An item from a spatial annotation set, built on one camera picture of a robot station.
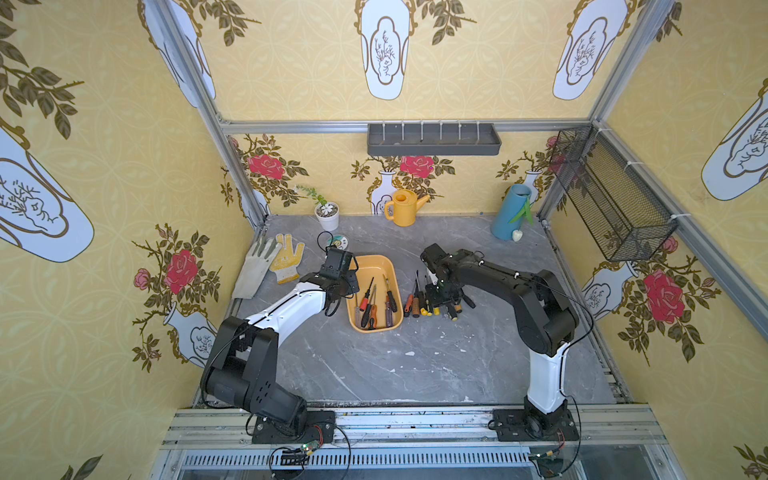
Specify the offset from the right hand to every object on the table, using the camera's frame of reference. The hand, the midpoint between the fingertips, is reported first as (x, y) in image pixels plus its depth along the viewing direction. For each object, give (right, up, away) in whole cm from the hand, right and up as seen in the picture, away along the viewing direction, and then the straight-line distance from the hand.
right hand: (444, 296), depth 97 cm
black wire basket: (+40, +23, -23) cm, 52 cm away
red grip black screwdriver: (-25, -1, -3) cm, 25 cm away
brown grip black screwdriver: (-9, -1, -2) cm, 9 cm away
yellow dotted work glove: (-55, +11, +10) cm, 57 cm away
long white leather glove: (-65, +8, +9) cm, 66 cm away
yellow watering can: (-12, +30, +18) cm, 37 cm away
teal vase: (+25, +28, +8) cm, 39 cm away
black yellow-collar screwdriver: (-6, -3, -5) cm, 8 cm away
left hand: (-33, +6, -4) cm, 34 cm away
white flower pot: (-41, +28, +15) cm, 52 cm away
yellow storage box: (-21, -2, -3) cm, 22 cm away
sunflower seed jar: (-35, +18, +7) cm, 39 cm away
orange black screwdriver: (-11, -2, -2) cm, 12 cm away
